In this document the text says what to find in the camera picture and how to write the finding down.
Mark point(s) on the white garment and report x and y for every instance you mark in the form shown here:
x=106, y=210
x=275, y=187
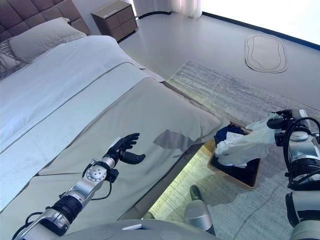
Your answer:
x=247, y=145

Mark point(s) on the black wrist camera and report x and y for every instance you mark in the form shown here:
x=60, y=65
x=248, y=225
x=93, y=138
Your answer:
x=280, y=139
x=113, y=175

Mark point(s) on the grey patterned cushion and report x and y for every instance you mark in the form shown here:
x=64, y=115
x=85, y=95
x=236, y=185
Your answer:
x=7, y=60

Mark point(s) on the white duvet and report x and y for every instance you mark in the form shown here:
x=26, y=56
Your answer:
x=62, y=70

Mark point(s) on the grey robot torso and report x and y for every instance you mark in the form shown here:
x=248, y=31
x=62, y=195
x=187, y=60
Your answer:
x=125, y=231

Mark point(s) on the grey striped area rug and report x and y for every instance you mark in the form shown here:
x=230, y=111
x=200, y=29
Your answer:
x=225, y=87

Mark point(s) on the white curtain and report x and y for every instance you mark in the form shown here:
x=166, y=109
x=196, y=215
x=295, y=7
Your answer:
x=175, y=7

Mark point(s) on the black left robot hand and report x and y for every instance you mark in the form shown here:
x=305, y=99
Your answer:
x=122, y=147

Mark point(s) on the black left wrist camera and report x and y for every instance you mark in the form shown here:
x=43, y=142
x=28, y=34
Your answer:
x=113, y=175

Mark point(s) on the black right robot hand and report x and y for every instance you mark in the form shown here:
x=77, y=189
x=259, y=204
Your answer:
x=287, y=120

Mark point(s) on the small oval beige rug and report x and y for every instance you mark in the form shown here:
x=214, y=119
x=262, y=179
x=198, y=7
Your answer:
x=266, y=53

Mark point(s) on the silver right robot leg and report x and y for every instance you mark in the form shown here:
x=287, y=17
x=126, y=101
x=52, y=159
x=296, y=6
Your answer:
x=198, y=215

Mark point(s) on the brown tufted headboard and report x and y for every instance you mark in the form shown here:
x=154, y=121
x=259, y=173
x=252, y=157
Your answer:
x=37, y=12

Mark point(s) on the beige pillow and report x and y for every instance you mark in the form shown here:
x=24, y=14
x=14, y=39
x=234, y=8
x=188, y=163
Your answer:
x=42, y=37

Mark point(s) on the brown wooden nightstand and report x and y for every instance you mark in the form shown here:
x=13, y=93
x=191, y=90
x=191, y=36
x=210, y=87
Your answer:
x=117, y=21

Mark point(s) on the dark right robot foot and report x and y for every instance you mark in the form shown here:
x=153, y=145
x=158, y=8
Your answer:
x=195, y=192

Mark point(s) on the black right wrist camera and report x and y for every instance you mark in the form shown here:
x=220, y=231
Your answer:
x=280, y=139

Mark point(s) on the bed with beige cover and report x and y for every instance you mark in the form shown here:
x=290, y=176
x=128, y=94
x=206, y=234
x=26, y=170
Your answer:
x=112, y=120

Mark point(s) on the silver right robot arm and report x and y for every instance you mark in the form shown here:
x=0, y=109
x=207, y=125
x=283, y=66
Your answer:
x=302, y=155

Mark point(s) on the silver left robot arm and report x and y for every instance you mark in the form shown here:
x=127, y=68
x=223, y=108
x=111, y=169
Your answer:
x=80, y=187

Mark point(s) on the wooden laundry basket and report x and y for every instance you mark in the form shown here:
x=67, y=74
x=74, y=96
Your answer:
x=232, y=182

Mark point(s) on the black garment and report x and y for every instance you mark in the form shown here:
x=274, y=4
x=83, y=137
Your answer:
x=240, y=175

